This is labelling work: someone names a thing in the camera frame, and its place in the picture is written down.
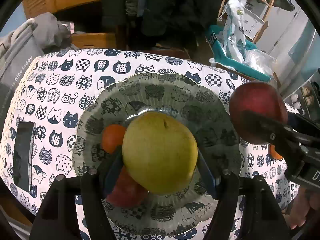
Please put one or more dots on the clear plastic bag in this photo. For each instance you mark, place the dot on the clear plastic bag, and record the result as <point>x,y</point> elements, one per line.
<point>260,60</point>

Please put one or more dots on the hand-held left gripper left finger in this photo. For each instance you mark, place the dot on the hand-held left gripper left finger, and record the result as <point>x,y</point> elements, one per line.
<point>113,170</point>

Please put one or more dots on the cat-print tablecloth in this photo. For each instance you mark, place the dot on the cat-print tablecloth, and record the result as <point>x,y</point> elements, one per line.
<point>62,85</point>

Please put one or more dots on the black smartphone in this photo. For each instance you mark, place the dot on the black smartphone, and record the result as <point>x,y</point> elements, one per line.
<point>23,155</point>

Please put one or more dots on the large round orange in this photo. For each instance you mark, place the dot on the large round orange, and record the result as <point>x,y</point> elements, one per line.
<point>274,153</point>

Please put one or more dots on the wooden shelf rack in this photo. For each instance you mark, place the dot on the wooden shelf rack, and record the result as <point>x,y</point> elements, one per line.
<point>269,7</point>

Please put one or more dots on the yellow-green pear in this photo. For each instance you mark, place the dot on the yellow-green pear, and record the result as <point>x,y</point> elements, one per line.
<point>160,152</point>

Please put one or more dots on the thin black jacket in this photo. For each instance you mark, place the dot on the thin black jacket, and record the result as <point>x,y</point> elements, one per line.
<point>112,5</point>

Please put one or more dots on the scalloped glass plate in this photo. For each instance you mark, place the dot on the scalloped glass plate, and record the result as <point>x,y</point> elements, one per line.
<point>162,97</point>

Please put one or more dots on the black hooded coat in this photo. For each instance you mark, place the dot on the black hooded coat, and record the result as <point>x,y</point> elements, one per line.
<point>180,10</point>

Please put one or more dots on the grey clothes pile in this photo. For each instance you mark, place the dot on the grey clothes pile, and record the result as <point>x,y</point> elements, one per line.
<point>47,30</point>

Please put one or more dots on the white rice bag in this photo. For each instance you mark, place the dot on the white rice bag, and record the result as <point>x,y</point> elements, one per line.
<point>235,30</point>

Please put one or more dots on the grey fabric storage bag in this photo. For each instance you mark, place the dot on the grey fabric storage bag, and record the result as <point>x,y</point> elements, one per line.
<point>17,62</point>

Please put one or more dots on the wooden drawer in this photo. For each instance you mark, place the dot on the wooden drawer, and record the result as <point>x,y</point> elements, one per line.
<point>95,40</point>

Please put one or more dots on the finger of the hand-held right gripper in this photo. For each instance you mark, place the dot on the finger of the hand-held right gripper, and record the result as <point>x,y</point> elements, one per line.
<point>265,127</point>
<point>300,123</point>

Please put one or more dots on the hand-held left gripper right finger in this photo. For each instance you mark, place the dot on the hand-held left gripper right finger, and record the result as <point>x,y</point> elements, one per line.
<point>206,172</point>

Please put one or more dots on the white shoe rack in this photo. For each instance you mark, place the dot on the white shoe rack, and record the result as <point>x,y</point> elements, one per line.
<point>311,87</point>

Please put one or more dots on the red apple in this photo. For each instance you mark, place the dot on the red apple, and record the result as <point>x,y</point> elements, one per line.
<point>130,192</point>
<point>257,100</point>

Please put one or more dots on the teal cardboard box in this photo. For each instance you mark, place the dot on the teal cardboard box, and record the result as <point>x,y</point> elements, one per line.
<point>220,55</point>

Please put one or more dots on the person's right hand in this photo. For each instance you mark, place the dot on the person's right hand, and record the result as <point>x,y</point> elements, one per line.
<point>300,210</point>

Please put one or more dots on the small orange tangerine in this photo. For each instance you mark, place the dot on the small orange tangerine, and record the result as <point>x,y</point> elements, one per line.
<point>112,138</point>

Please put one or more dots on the white patterned drawer box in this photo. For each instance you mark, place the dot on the white patterned drawer box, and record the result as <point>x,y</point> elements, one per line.
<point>252,22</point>

